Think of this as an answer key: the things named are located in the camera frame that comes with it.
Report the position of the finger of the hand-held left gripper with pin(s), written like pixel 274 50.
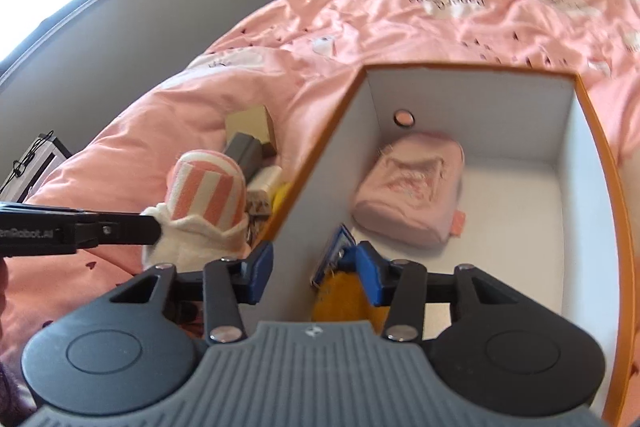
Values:
pixel 130 229

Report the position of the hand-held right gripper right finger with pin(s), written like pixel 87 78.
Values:
pixel 369 274

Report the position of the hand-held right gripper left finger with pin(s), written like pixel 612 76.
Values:
pixel 260 272

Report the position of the yellow fuzzy item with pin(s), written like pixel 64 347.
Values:
pixel 340 297

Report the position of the blue-edged card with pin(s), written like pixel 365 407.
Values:
pixel 332 252

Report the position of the pink white striped plush toy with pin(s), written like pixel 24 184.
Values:
pixel 210 192

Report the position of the pink fabric pouch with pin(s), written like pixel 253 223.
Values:
pixel 405 192

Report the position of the orange cardboard box white inside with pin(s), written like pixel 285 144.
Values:
pixel 500 207

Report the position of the brown printed small box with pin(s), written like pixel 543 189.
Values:
pixel 259 204

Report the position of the small white box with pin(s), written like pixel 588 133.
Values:
pixel 267 179

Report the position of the grey box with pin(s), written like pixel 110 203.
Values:
pixel 245 152

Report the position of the pink printed blanket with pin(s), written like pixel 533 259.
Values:
pixel 400 17

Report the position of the white cabinet with black frame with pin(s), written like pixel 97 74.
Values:
pixel 30 172

